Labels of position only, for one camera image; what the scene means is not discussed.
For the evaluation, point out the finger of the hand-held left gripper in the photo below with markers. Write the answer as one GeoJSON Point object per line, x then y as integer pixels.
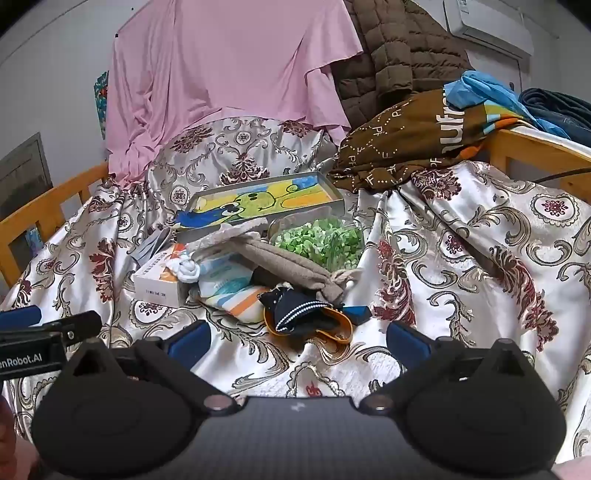
{"type": "Point", "coordinates": [18, 317]}
{"type": "Point", "coordinates": [78, 324]}

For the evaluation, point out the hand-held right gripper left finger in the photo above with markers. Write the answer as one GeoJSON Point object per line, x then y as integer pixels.
{"type": "Point", "coordinates": [189, 344]}

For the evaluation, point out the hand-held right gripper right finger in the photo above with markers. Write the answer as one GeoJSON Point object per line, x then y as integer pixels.
{"type": "Point", "coordinates": [406, 344]}

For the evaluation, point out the blue orange striped cloth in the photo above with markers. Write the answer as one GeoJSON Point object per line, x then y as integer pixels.
{"type": "Point", "coordinates": [231, 295]}

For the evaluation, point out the orange navy cloth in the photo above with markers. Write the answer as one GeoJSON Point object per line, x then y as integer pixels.
{"type": "Point", "coordinates": [344, 325]}

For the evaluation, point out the white blue sock bundle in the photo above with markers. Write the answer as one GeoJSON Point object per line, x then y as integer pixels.
{"type": "Point", "coordinates": [189, 270]}

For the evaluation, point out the navy striped sock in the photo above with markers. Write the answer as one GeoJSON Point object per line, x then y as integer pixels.
{"type": "Point", "coordinates": [286, 307]}

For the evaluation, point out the taupe knit cloth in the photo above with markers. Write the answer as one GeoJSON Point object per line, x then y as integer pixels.
{"type": "Point", "coordinates": [286, 263]}

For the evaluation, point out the small blue cloth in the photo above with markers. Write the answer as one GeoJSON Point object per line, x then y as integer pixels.
{"type": "Point", "coordinates": [358, 313]}

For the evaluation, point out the white orange box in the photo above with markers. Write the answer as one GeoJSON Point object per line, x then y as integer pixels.
{"type": "Point", "coordinates": [157, 284]}

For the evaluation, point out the blue printed cloth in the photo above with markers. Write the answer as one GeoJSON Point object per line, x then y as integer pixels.
{"type": "Point", "coordinates": [33, 240]}

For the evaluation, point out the floral satin bedspread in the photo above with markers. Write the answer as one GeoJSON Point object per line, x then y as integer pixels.
{"type": "Point", "coordinates": [485, 258]}

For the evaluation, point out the green candy bag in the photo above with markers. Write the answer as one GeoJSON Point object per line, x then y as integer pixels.
{"type": "Point", "coordinates": [318, 240]}

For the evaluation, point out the grey framed panel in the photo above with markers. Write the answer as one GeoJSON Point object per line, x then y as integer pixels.
{"type": "Point", "coordinates": [23, 175]}

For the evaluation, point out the cartoon print towel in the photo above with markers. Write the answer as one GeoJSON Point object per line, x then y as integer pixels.
{"type": "Point", "coordinates": [258, 198]}

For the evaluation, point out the brown printed blanket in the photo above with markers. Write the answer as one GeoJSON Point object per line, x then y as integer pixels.
{"type": "Point", "coordinates": [392, 138]}

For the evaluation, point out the dark blue jeans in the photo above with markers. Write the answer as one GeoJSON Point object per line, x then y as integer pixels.
{"type": "Point", "coordinates": [563, 110]}

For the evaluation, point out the pink cloth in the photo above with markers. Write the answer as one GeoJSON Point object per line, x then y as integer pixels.
{"type": "Point", "coordinates": [221, 60]}

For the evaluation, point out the brown quilted jacket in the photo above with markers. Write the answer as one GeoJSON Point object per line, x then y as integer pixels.
{"type": "Point", "coordinates": [406, 41]}

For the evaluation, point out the white air conditioner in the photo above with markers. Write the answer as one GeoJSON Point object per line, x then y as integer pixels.
{"type": "Point", "coordinates": [489, 23]}

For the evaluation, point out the wooden bed rail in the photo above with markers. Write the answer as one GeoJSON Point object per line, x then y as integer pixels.
{"type": "Point", "coordinates": [46, 194]}
{"type": "Point", "coordinates": [531, 152]}

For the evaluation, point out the colourful wall poster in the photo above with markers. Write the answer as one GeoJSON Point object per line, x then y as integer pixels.
{"type": "Point", "coordinates": [100, 101]}

